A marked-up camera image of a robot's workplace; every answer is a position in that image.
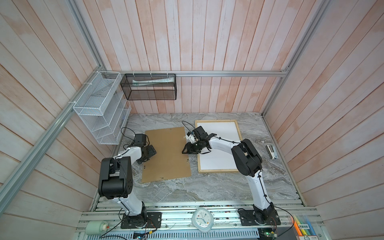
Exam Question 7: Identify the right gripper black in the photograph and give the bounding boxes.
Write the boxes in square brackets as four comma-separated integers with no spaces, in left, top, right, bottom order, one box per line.
[181,140,203,154]

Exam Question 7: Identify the brown frame backing board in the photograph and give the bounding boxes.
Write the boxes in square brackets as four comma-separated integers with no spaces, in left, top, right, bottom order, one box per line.
[142,127,192,183]

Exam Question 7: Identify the autumn forest photo print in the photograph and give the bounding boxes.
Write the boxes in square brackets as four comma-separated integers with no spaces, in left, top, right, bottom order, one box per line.
[197,121,240,171]

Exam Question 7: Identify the light wooden picture frame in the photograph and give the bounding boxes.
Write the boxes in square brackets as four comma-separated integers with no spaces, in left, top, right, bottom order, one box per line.
[194,119,243,174]

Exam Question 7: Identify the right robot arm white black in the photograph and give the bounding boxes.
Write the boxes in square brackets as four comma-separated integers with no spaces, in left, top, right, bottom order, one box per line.
[182,127,277,225]

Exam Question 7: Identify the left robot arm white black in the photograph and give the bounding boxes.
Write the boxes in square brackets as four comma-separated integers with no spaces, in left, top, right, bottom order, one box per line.
[98,134,157,228]

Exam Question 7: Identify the paper in black basket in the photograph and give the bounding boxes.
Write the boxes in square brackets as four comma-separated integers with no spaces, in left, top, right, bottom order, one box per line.
[132,77,175,87]

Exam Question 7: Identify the white round timer clock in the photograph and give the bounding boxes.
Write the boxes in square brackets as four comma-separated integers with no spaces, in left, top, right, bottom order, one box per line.
[192,208,214,233]

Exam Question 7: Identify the white stapler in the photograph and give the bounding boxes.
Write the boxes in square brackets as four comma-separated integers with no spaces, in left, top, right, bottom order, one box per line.
[266,145,278,160]

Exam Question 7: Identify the pale green emergency button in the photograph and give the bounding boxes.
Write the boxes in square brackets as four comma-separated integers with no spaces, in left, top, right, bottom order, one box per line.
[86,221,110,235]

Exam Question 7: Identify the coloured markers tray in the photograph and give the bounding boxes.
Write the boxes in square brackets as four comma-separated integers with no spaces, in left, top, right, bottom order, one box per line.
[292,214,319,240]

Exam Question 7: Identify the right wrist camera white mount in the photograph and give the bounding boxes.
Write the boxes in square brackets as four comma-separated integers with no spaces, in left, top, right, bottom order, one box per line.
[186,134,196,144]

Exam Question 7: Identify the white wire mesh shelf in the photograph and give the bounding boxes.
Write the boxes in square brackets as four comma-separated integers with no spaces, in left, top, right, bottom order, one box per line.
[74,71,132,145]

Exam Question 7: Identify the black wire mesh basket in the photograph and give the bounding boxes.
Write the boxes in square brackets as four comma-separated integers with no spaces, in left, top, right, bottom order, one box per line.
[120,73,178,101]

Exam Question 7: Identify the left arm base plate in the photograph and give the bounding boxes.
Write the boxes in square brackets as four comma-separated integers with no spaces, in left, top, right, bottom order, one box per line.
[121,212,162,229]

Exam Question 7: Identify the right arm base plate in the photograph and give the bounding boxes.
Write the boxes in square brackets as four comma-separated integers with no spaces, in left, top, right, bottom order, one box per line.
[238,209,281,226]

